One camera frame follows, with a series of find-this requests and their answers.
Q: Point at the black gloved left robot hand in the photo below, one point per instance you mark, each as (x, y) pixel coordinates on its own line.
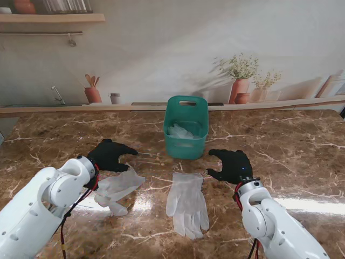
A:
(107, 156)

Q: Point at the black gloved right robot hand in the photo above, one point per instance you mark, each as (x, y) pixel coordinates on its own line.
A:
(237, 167)

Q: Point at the green plastic basket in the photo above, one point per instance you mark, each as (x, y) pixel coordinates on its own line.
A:
(186, 153)

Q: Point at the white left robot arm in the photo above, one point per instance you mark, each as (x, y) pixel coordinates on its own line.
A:
(40, 205)

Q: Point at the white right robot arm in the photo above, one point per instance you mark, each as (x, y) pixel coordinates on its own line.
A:
(275, 221)

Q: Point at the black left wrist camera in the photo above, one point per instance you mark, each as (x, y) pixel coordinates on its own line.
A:
(91, 184)

